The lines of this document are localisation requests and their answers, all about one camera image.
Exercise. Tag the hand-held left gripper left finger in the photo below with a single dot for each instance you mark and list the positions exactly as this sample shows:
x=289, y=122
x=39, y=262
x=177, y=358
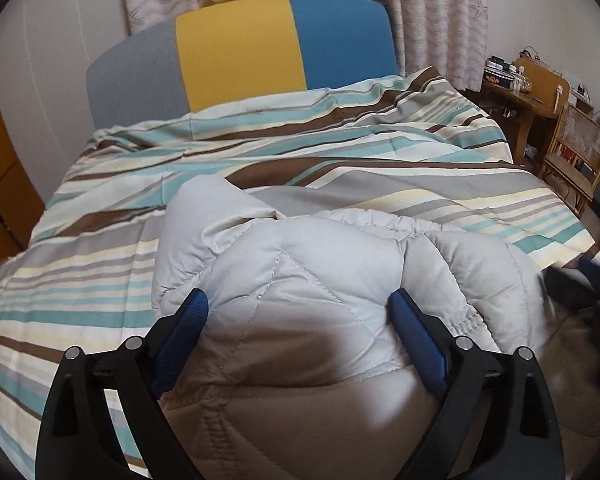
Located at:
x=180, y=340

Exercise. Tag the white quilted puffer jacket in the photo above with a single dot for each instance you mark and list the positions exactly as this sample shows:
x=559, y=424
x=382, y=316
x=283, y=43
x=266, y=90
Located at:
x=305, y=260

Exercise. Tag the brown wooden wardrobe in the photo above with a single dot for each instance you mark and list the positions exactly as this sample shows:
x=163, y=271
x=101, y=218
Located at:
x=0, y=160

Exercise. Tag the grey yellow blue headboard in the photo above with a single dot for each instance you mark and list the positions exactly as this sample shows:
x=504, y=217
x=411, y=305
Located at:
x=240, y=50

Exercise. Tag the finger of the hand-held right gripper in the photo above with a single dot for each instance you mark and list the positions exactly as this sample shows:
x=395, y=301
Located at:
x=592, y=275

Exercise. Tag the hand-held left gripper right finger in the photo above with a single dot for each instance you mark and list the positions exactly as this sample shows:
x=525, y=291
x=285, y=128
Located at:
x=420, y=340

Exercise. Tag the pink patterned curtain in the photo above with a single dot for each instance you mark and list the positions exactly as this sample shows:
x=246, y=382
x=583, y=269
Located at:
x=430, y=20

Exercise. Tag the rattan chair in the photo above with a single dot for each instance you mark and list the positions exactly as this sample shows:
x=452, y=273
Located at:
x=580, y=135

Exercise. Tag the wooden side table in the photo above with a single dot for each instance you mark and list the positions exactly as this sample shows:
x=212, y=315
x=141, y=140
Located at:
x=540, y=80

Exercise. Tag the striped bed blanket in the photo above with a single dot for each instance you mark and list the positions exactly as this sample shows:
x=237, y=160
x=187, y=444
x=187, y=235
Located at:
x=330, y=160

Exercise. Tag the dark patterned box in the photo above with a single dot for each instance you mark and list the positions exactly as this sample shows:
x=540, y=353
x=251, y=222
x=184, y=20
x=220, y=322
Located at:
x=497, y=70

